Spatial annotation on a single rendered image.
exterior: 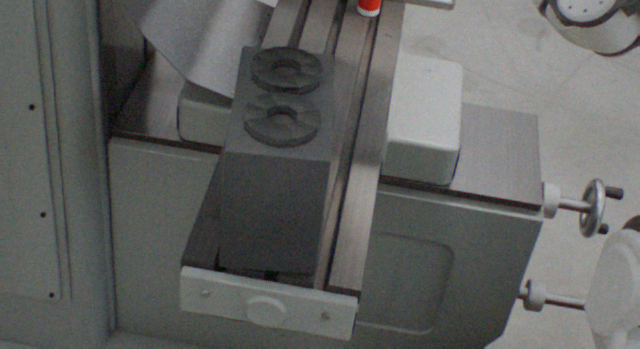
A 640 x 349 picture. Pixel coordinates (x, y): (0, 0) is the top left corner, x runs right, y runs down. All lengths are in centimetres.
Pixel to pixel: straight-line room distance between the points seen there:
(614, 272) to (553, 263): 150
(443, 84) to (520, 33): 193
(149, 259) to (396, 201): 52
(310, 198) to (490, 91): 223
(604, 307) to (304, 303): 37
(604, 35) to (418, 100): 51
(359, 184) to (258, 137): 29
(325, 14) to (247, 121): 64
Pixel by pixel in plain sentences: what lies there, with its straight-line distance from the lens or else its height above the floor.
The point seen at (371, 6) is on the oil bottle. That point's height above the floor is 96.
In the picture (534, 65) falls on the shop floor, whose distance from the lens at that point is 345.
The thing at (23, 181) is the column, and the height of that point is 65.
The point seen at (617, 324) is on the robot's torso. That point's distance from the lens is 117.
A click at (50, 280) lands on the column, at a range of 187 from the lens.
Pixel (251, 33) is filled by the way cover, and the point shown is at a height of 87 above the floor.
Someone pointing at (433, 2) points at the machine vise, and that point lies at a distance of 171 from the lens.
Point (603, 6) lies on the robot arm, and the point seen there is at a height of 124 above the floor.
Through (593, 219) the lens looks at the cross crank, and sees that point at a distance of 178.
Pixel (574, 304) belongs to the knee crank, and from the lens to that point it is 180.
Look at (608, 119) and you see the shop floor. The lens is 328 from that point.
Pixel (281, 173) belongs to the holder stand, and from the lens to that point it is 103.
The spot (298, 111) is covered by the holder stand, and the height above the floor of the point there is 114.
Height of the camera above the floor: 177
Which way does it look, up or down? 40 degrees down
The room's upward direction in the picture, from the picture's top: 8 degrees clockwise
